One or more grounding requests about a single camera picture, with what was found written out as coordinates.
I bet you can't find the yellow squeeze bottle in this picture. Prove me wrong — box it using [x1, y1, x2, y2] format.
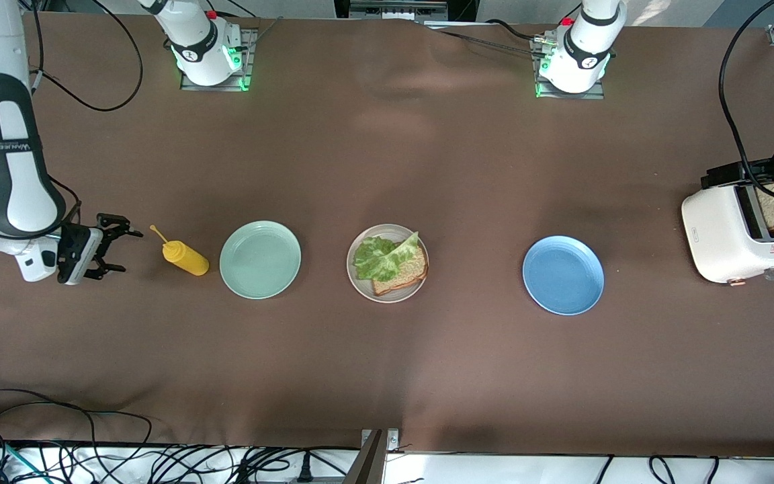
[150, 224, 210, 277]

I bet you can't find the green lettuce leaf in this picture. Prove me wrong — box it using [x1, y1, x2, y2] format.
[352, 232, 421, 282]

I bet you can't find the mint green plate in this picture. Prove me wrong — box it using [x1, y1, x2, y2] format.
[219, 220, 302, 300]

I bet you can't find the blue plate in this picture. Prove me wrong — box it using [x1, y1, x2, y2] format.
[522, 235, 605, 317]

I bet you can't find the beige plate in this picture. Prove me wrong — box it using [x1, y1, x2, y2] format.
[346, 224, 429, 304]

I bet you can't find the white toaster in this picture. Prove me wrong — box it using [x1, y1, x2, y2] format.
[681, 181, 774, 286]

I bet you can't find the dark metal equipment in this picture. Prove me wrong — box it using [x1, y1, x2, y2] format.
[333, 0, 479, 22]

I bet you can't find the brown table cloth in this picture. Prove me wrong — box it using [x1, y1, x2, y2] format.
[0, 12, 774, 459]

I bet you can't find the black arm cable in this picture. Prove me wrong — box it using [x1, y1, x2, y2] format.
[718, 0, 774, 204]
[24, 0, 144, 113]

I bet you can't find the long black looped cable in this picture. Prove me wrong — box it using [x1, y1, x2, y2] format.
[0, 389, 153, 466]

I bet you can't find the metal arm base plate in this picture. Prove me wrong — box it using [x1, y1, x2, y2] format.
[180, 28, 257, 93]
[531, 35, 607, 101]

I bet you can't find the black base cable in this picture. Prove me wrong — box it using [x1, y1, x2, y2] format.
[437, 19, 562, 58]

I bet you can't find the dark metal post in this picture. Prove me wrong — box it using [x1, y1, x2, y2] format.
[341, 430, 386, 484]

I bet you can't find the silver metal bracket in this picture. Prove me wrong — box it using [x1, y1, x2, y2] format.
[360, 428, 400, 452]

